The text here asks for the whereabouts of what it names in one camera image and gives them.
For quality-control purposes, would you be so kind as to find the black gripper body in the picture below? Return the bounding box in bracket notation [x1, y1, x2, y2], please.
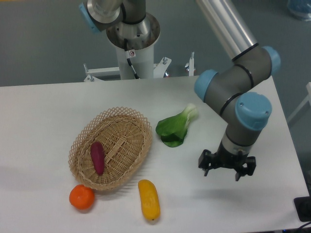
[211, 150, 248, 169]

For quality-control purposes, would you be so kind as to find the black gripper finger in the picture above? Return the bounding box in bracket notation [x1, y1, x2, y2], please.
[198, 150, 213, 177]
[235, 156, 256, 181]

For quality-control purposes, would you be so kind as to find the yellow mango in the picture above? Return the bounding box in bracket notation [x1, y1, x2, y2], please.
[138, 180, 161, 221]

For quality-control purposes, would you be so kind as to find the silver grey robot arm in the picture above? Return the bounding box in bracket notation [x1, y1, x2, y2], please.
[79, 0, 281, 179]

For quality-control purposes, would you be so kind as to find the green bok choy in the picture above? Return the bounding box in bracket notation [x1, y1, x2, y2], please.
[155, 103, 199, 148]

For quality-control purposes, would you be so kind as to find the black device at table edge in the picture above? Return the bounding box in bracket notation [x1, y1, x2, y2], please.
[294, 196, 311, 222]

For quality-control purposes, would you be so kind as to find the woven wicker basket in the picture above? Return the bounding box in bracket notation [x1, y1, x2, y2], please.
[69, 107, 153, 191]

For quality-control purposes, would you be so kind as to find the purple sweet potato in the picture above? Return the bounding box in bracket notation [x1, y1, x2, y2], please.
[90, 142, 104, 175]

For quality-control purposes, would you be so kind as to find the orange fruit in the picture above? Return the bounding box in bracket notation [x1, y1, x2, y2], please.
[69, 184, 95, 210]

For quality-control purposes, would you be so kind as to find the blue bag in background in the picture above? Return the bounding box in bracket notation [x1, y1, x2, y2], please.
[287, 0, 311, 21]

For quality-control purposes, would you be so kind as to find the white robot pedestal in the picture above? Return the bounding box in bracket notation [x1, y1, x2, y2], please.
[83, 46, 198, 83]

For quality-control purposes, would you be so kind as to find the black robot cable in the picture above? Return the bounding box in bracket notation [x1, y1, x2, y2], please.
[123, 38, 140, 80]

